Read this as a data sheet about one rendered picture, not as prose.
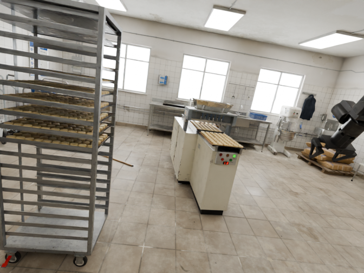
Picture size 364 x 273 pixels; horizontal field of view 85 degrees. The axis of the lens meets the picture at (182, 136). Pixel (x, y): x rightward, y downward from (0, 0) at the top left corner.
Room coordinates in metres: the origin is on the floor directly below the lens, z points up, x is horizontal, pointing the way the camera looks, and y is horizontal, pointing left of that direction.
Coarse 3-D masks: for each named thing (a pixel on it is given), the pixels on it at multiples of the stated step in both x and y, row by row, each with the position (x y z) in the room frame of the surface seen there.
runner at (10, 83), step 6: (6, 84) 1.18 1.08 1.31; (12, 84) 1.18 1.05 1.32; (18, 84) 1.18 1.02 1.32; (24, 84) 1.19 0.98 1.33; (30, 84) 1.19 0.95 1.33; (42, 90) 1.20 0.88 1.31; (48, 90) 1.20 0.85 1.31; (54, 90) 1.21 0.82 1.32; (60, 90) 1.21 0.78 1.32; (66, 90) 1.22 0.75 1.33; (72, 90) 1.22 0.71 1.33; (84, 96) 1.23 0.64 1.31; (90, 96) 1.23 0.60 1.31
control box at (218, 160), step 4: (220, 152) 2.07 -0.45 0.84; (224, 152) 2.09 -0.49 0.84; (228, 152) 2.11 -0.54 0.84; (216, 156) 2.08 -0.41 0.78; (220, 156) 2.07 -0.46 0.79; (224, 156) 2.08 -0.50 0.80; (232, 156) 2.10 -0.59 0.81; (236, 156) 2.11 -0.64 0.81; (216, 160) 2.07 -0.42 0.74; (220, 160) 2.08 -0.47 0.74; (224, 160) 2.09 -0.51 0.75; (228, 160) 2.09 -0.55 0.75; (232, 160) 2.10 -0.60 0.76; (224, 164) 2.09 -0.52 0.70; (228, 164) 2.09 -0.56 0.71; (232, 164) 2.11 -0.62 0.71
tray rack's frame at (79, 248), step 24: (48, 0) 1.18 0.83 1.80; (72, 0) 1.19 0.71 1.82; (0, 168) 1.16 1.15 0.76; (0, 192) 1.15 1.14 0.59; (0, 216) 1.14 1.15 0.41; (96, 216) 1.61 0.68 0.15; (0, 240) 1.14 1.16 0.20; (24, 240) 1.22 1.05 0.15; (48, 240) 1.25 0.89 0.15; (72, 240) 1.29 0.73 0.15; (96, 240) 1.34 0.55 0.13
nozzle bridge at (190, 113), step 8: (184, 112) 3.02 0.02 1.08; (192, 112) 2.82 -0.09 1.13; (200, 112) 2.85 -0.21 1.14; (208, 112) 2.78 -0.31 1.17; (216, 112) 2.85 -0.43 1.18; (184, 120) 2.92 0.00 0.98; (200, 120) 2.80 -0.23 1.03; (208, 120) 2.83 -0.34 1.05; (216, 120) 2.90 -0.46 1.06; (224, 120) 2.92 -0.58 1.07; (232, 120) 2.88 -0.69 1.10; (184, 128) 2.83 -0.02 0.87
